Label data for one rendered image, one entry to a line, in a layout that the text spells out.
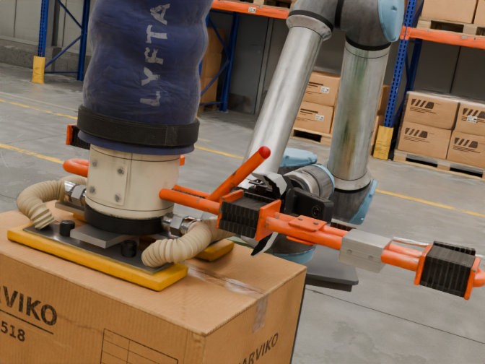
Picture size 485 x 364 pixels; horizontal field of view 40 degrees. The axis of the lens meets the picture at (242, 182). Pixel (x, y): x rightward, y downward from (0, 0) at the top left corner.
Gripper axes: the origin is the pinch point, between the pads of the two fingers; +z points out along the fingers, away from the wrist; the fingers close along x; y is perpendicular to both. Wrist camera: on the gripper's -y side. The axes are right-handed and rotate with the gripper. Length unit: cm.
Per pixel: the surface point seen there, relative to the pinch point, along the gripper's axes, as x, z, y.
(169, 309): -13.3, 18.1, 6.1
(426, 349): -108, -207, -16
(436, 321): -108, -246, -15
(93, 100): 15.6, 9.4, 31.3
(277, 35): 18, -840, 344
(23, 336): -27.5, 19.4, 34.3
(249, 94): -77, -833, 372
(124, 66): 22.4, 9.8, 25.2
